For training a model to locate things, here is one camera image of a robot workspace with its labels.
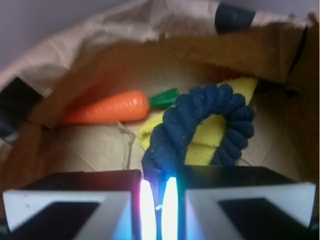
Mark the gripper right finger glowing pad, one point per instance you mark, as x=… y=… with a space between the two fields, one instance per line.
x=237 y=203

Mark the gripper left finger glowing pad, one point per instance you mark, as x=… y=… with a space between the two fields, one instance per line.
x=105 y=205

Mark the yellow microfiber cloth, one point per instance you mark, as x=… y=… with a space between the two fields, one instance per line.
x=209 y=134

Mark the orange plastic toy carrot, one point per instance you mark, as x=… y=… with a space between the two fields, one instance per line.
x=124 y=107

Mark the crumpled brown paper bag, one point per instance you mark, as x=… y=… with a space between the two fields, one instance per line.
x=152 y=46

